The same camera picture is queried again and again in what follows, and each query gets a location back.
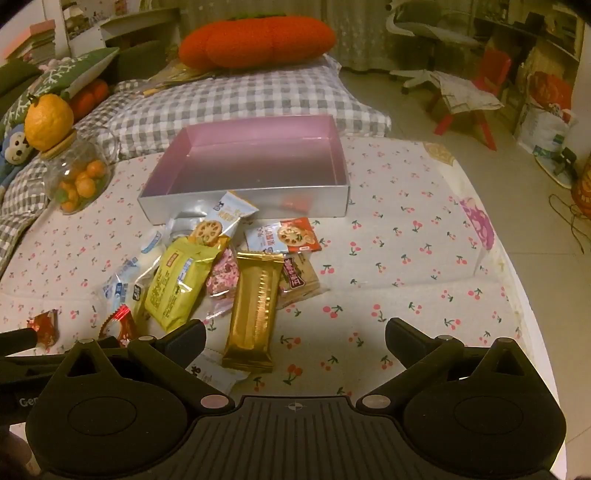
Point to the stack of books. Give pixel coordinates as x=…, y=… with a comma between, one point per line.
x=39, y=44

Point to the grey checked blanket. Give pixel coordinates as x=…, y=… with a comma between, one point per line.
x=23, y=207

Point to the wooden desk shelf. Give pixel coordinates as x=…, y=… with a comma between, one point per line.
x=545, y=32

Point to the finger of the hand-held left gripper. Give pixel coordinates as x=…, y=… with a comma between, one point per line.
x=18, y=342

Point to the red pumpkin cushion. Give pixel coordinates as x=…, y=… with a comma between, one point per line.
x=254, y=41

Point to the red foil candy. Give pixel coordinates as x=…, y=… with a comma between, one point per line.
x=117, y=323

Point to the orange printed bag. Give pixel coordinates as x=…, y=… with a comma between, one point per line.
x=584, y=196

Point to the silver foil packet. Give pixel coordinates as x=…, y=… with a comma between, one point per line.
x=184, y=221

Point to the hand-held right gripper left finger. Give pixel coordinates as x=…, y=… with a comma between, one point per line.
x=189, y=334

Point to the red plastic chair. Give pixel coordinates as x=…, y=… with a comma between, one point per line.
x=496, y=64

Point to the white grey office chair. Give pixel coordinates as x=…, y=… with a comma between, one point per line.
x=429, y=32

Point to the white blue lotus snack packet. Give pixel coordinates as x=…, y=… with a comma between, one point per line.
x=226, y=210

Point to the golden snack bags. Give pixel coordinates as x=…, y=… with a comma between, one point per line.
x=178, y=76

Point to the cherry print bed sheet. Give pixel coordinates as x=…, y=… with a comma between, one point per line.
x=392, y=277

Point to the blue monkey plush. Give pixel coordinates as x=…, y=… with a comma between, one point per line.
x=16, y=147

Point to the green snowflake cushion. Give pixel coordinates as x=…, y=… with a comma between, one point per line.
x=51, y=83

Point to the white blue milk snack packet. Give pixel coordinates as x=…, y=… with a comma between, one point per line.
x=150, y=258
x=117, y=288

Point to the small red plush cushion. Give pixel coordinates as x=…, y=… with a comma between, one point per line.
x=90, y=97

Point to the white floor scale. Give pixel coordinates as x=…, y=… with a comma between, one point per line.
x=556, y=173

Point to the pile of small oranges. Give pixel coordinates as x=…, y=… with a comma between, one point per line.
x=83, y=184

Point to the yellow snack packet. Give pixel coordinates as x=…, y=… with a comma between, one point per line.
x=180, y=286

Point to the white shelf unit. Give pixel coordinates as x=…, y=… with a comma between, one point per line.
x=124, y=27

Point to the orange white lotus snack packet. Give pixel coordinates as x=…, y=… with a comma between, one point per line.
x=300, y=235

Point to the crumpled newspaper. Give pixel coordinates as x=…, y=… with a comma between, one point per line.
x=466, y=94

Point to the gold wafer packet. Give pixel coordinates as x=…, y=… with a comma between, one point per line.
x=254, y=314

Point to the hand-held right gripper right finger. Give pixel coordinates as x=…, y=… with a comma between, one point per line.
x=404, y=334

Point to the white orange plastic bag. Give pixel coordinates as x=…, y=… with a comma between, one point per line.
x=545, y=115

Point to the grey checked pillow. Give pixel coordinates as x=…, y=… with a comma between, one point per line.
x=258, y=101

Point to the dark green sofa back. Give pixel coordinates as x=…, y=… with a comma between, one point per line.
x=138, y=62

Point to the pink cardboard box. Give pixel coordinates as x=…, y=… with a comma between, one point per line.
x=249, y=152

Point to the pink sprinkled snack packet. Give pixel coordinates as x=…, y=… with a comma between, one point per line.
x=221, y=277

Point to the glass jar with orange lid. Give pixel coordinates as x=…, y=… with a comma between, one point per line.
x=48, y=122

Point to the beige red label snack packet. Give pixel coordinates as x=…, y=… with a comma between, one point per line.
x=298, y=281

